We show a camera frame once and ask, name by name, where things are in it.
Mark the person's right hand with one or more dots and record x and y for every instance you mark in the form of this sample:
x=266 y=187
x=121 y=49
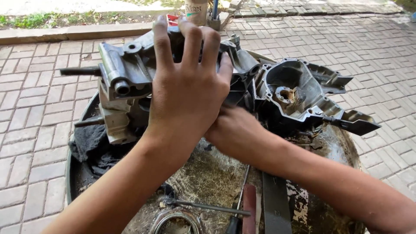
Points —
x=234 y=131

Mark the person's left hand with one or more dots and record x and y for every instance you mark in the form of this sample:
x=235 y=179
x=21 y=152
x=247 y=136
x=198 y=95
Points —
x=185 y=97

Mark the grey engine crankcase with shafts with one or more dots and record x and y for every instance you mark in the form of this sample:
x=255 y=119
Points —
x=130 y=68

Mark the grey open crankcase half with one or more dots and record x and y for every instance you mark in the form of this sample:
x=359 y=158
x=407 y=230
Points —
x=304 y=109

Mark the red flat strip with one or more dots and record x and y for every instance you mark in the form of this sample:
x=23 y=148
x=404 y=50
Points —
x=249 y=208

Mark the red and white object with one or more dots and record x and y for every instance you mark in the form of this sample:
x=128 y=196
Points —
x=172 y=19

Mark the grey metal rod tool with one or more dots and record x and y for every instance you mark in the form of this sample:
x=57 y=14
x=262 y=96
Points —
x=208 y=207

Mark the dark flat metal bar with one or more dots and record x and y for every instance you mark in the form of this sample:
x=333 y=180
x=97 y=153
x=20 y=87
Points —
x=275 y=204

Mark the blue pole with concrete base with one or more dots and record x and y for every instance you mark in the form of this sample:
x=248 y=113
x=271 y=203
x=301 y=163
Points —
x=217 y=19

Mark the beige cylindrical tube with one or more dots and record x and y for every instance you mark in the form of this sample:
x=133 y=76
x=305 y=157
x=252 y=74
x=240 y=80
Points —
x=196 y=11

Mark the black rag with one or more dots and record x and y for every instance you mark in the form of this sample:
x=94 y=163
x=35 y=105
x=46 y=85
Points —
x=94 y=146

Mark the concrete curb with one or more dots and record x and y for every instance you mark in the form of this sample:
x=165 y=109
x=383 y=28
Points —
x=74 y=32

